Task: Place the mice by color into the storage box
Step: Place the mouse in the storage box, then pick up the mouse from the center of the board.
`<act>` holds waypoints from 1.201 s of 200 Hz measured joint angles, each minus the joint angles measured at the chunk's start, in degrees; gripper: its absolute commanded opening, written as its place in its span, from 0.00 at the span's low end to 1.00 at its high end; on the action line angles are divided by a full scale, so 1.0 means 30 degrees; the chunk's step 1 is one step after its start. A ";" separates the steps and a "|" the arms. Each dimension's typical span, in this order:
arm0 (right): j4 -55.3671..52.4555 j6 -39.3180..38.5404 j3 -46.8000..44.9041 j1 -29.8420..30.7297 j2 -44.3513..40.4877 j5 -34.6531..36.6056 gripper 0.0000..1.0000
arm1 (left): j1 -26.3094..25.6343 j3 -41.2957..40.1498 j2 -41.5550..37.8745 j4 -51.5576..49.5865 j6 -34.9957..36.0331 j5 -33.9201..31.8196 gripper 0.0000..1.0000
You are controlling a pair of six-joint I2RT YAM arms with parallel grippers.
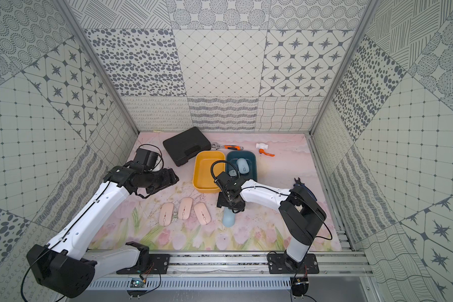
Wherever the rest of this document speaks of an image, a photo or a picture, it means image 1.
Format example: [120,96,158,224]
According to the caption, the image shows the right black controller board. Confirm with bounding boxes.
[290,277,310,297]

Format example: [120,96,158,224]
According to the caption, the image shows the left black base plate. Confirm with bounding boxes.
[116,254,171,275]

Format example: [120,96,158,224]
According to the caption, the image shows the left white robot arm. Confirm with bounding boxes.
[26,166,179,298]

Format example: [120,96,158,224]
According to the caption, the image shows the aluminium mounting rail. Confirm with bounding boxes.
[75,251,381,301]

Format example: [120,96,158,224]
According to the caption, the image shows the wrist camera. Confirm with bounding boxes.
[215,172,247,190]
[133,148,160,171]

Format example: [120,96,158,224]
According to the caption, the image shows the green circuit board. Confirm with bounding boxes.
[130,279,145,288]

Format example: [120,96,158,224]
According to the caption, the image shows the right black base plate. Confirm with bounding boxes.
[266,252,320,274]

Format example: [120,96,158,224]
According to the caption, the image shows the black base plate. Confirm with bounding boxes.
[266,252,320,274]
[116,254,171,275]

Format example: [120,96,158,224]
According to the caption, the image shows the white orange pipe valve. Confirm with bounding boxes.
[255,143,275,157]

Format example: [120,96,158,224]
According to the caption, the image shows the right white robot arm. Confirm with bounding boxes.
[214,175,327,266]

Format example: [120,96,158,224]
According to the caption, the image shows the pink mouse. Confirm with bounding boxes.
[194,203,211,225]
[178,197,193,220]
[159,203,174,227]

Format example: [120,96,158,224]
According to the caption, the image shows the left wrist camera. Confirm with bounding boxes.
[133,148,160,171]

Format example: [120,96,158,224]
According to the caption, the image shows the black plastic tool case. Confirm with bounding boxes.
[163,127,211,167]

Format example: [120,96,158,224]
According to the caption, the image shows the orange handled adjustable wrench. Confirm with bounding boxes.
[211,142,244,151]

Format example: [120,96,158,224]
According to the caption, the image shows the yellow storage box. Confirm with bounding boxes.
[193,150,226,194]

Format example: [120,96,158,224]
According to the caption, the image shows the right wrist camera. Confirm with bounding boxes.
[215,172,247,190]

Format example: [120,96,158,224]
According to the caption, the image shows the floral pink table mat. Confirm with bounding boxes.
[90,133,329,251]

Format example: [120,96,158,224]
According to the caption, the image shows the blue handled pliers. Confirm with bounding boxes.
[294,178,317,201]

